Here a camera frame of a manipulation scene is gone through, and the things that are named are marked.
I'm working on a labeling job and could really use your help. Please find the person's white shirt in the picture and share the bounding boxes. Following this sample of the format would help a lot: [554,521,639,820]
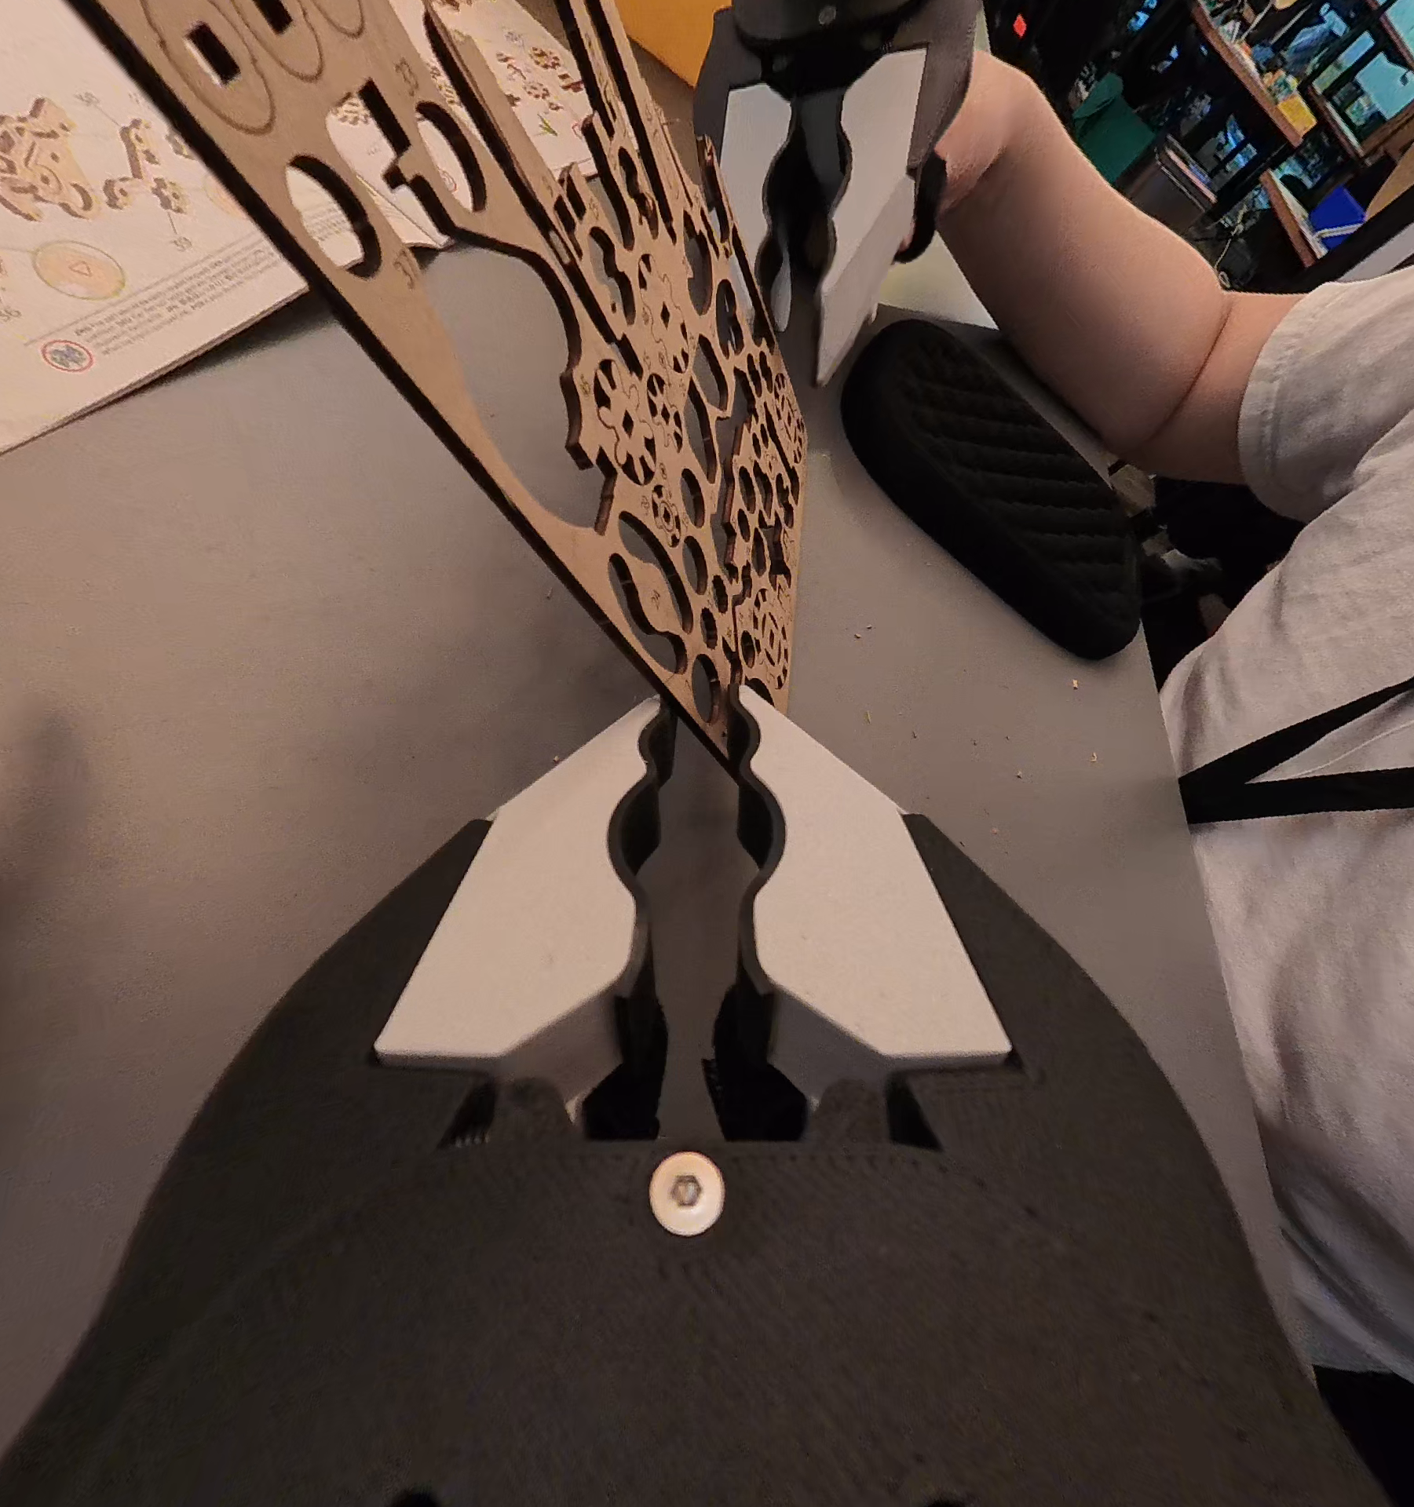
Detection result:
[1159,251,1414,1401]

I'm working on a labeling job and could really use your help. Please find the black ribbed wrist rest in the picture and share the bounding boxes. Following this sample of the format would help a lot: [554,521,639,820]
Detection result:
[843,320,1147,662]

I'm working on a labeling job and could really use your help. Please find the person's right hand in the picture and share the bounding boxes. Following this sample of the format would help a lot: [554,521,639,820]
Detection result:
[893,54,1021,263]

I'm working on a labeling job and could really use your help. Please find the green bin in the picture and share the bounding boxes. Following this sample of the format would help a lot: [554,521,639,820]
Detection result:
[1065,70,1159,156]

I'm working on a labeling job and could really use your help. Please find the black lanyard strap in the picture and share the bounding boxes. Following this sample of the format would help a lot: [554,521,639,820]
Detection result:
[1176,654,1414,823]

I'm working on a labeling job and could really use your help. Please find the yellow box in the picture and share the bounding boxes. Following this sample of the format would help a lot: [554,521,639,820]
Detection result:
[620,0,732,85]

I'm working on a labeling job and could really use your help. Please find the cluttered wooden workbench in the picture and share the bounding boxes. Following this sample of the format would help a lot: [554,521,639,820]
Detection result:
[1188,0,1414,264]

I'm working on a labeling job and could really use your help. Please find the laser-cut wooden parts sheet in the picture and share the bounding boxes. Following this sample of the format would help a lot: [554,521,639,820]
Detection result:
[71,0,810,760]

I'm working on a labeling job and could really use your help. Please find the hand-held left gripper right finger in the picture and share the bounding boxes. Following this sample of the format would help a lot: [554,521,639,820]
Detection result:
[718,686,1014,1136]

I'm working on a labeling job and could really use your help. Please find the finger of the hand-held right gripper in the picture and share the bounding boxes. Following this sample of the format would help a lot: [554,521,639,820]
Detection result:
[718,80,820,331]
[810,46,932,389]

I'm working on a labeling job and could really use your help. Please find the illustrated instruction booklet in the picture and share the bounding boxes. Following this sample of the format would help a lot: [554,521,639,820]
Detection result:
[0,0,660,475]

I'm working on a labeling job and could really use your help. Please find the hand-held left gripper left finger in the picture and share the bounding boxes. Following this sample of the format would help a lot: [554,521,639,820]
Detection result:
[375,694,680,1136]

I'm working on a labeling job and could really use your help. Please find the person's dark trousers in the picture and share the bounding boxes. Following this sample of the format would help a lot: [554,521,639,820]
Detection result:
[1313,1358,1414,1507]

